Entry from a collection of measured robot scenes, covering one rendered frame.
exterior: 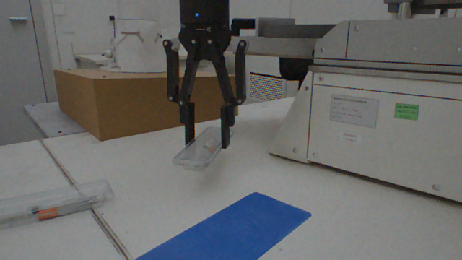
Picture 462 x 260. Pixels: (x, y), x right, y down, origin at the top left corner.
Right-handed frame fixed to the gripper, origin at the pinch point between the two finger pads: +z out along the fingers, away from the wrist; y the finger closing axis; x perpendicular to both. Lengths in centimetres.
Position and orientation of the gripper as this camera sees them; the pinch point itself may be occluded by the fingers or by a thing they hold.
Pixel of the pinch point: (207, 127)
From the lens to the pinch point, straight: 57.6
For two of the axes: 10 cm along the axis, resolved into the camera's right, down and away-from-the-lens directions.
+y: -9.7, -0.6, 2.2
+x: -2.3, 2.8, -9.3
